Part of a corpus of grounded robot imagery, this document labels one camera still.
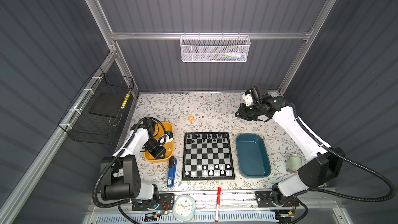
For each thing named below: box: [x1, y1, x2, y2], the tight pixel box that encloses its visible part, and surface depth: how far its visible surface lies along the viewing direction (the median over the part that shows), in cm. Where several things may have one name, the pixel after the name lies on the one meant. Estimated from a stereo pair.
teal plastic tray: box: [235, 133, 272, 179], surface depth 88 cm
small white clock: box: [172, 194, 196, 222], surface depth 71 cm
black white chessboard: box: [181, 131, 236, 181], surface depth 88 cm
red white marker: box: [215, 187, 222, 223], surface depth 74 cm
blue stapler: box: [166, 156, 178, 188], surface depth 82 cm
